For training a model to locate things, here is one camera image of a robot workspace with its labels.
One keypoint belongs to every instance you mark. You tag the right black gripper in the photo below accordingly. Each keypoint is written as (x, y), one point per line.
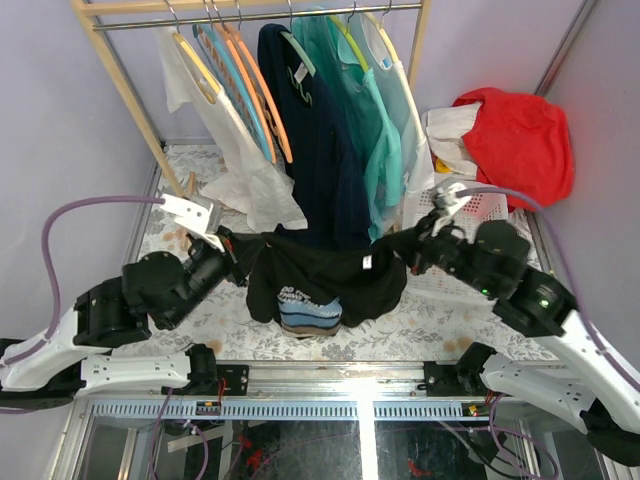
(422, 241)

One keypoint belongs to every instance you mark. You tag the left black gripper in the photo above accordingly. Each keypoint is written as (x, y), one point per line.
(232, 256)

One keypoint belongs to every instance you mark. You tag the black t shirt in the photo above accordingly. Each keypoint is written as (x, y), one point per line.
(312, 291)

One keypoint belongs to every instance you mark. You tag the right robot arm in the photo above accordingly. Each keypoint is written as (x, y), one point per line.
(539, 307)

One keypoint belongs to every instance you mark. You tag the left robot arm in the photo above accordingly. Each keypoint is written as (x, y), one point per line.
(157, 292)

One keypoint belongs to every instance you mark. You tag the white hanging t shirt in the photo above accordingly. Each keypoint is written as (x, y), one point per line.
(251, 185)

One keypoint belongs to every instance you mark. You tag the navy hanging t shirt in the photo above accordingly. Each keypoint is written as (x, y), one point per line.
(328, 181)

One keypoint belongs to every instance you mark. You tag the pale blue hanging t shirt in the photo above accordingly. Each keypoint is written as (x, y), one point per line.
(392, 82)

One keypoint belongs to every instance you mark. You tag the teal hanging t shirt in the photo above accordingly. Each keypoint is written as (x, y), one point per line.
(376, 140)

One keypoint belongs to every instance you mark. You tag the yellow hanger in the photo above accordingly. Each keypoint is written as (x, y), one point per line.
(344, 30)

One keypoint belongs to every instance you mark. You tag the blue hanger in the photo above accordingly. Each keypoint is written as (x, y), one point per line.
(218, 59)

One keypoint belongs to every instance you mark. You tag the orange hanger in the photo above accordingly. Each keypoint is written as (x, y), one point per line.
(260, 128)
(270, 110)

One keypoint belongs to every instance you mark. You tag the white plastic laundry basket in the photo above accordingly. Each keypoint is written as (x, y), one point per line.
(436, 284)

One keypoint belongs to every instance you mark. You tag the white crumpled cloth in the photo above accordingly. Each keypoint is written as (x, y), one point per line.
(445, 129)

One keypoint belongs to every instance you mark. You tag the red cloth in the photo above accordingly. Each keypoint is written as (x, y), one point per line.
(521, 142)

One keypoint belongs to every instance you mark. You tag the wooden clothes rack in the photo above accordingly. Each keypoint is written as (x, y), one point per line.
(97, 19)

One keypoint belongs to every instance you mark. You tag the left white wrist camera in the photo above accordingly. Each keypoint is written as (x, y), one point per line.
(199, 215)

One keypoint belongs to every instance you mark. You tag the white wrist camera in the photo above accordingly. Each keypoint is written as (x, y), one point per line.
(447, 202)
(199, 215)

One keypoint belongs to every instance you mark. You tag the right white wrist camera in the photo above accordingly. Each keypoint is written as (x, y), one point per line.
(447, 202)

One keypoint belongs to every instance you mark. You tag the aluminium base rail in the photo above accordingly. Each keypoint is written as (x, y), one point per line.
(310, 391)

